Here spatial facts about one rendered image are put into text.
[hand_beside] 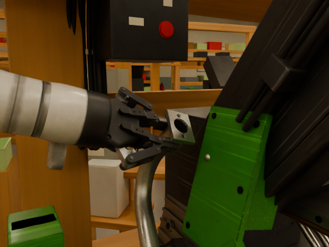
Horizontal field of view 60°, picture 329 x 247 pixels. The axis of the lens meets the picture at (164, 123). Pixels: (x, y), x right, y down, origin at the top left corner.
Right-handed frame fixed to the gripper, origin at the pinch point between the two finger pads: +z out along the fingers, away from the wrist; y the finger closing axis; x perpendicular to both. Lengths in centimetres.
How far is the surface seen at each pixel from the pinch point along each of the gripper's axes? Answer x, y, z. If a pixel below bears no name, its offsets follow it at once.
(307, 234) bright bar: -3.3, -16.4, 20.1
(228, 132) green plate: -7.1, -3.0, 5.5
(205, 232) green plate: 3.0, -14.1, 5.6
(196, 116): 3.5, 8.9, 10.8
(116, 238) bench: 45.4, -2.8, 10.9
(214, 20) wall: 364, 897, 627
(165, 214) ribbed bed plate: 15.7, -6.9, 7.8
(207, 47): 305, 579, 443
